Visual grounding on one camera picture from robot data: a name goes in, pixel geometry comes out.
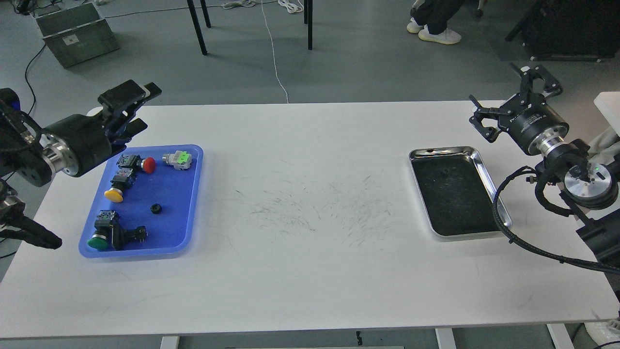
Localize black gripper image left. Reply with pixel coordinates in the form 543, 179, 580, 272
41, 80, 162, 177

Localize yellow push button switch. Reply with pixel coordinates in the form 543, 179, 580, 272
104, 168, 137, 203

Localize silver metal tray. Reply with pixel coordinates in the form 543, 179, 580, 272
409, 146, 502, 241

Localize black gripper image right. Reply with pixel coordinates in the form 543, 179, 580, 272
468, 63, 570, 156

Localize black table leg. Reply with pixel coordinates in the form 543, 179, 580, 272
186, 0, 208, 56

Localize green push button switch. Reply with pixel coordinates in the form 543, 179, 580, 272
87, 210, 121, 250

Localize black cabinet on floor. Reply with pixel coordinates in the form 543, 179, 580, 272
505, 0, 620, 61

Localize blue plastic tray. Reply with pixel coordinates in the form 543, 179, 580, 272
78, 144, 203, 258

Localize grey green connector module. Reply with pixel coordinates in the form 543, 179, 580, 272
162, 150, 193, 171

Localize white cable on floor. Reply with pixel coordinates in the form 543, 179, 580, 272
222, 0, 305, 104

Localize person's white shoe right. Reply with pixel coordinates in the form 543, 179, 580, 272
417, 27, 462, 46

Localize person's white shoe left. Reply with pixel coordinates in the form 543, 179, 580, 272
406, 17, 426, 34

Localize red push button switch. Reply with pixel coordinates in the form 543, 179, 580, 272
116, 155, 156, 174

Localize black switch component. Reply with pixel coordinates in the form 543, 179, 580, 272
111, 226, 148, 251

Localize person's white shoe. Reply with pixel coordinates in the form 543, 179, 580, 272
417, 27, 462, 46
406, 17, 426, 34

